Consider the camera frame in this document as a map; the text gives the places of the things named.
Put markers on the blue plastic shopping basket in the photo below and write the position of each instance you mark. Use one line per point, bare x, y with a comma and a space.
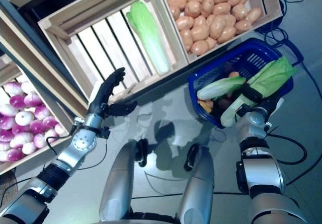
266, 46

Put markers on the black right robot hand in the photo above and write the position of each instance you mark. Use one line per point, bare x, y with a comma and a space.
270, 105

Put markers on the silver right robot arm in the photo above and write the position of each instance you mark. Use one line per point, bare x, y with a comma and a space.
261, 173

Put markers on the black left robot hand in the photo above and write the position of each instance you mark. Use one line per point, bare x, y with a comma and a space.
103, 100

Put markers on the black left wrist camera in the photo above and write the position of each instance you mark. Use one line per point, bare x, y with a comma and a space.
103, 132

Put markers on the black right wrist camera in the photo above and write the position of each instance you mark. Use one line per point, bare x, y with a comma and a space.
241, 110

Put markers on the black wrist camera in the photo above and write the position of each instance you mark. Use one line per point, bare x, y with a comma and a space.
241, 110
103, 132

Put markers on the brown woven mat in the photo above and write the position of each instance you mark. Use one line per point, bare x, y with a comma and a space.
7, 188

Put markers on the purple white turnip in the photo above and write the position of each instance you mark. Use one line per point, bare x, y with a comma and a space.
42, 112
12, 88
32, 100
8, 109
24, 117
27, 86
17, 101

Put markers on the wooden cabbage crate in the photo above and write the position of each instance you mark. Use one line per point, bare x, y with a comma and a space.
75, 20

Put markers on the silver left robot leg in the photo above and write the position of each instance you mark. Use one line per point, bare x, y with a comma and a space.
118, 178

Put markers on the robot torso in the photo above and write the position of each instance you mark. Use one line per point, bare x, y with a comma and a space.
141, 217

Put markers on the yellow bell pepper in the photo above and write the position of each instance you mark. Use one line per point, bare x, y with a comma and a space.
206, 105

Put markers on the wooden display shelf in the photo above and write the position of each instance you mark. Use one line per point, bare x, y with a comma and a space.
25, 50

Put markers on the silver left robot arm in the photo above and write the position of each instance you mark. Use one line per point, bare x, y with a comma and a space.
80, 143

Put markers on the wooden potato crate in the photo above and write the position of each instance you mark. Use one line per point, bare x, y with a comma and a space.
271, 2

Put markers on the wooden turnip crate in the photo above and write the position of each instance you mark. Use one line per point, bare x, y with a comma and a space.
30, 158

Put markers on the napa cabbage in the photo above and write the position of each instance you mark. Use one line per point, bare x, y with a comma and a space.
148, 37
271, 75
219, 88

